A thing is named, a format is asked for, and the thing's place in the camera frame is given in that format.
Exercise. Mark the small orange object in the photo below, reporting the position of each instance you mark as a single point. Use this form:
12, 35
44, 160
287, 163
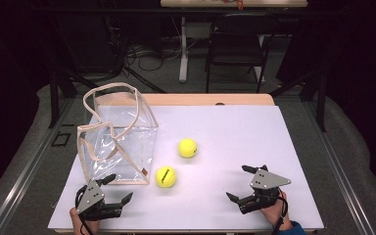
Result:
240, 4

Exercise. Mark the black metal stand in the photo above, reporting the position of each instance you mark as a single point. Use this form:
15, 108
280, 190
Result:
321, 98
54, 98

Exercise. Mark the black chair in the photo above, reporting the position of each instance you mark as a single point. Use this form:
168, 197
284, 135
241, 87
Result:
235, 49

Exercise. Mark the yellow tennis ball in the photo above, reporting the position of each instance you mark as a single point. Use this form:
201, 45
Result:
187, 148
165, 177

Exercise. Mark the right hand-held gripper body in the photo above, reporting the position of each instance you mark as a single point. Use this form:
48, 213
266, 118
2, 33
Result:
266, 181

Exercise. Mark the grey metal floor rail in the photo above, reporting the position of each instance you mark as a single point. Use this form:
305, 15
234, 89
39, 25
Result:
19, 179
346, 182

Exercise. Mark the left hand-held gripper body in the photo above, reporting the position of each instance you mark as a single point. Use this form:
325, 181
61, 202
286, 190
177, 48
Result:
91, 197

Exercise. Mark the person's left hand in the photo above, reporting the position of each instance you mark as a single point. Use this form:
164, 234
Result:
80, 225

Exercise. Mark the clear tote bag beige trim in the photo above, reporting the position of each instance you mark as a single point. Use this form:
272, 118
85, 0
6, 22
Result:
130, 153

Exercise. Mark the person's right hand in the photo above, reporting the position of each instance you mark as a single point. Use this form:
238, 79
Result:
275, 213

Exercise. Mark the light desk with white legs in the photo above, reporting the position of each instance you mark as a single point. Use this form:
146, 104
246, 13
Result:
183, 49

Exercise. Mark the wooden table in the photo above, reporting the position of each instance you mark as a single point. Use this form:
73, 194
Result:
192, 99

